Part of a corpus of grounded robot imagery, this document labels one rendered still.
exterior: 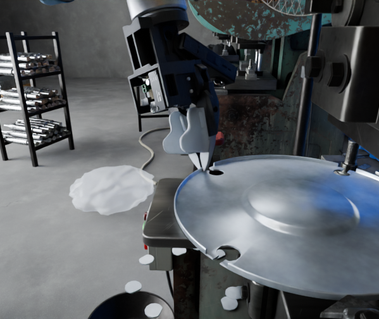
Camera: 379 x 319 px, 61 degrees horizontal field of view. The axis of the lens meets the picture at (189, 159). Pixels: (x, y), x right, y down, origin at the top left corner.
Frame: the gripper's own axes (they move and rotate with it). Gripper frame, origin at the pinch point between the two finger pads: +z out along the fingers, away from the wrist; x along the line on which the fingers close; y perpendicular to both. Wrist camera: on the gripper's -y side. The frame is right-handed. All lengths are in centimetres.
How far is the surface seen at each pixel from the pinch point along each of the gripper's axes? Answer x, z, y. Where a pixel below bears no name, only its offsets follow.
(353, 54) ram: 22.9, -9.0, 2.3
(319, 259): 19.3, 7.9, 7.4
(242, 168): 3.1, 2.4, -4.1
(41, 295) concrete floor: -102, 49, 6
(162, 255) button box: -20.8, 19.9, -1.8
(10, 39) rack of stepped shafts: -197, -79, -41
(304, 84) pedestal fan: -24, -7, -80
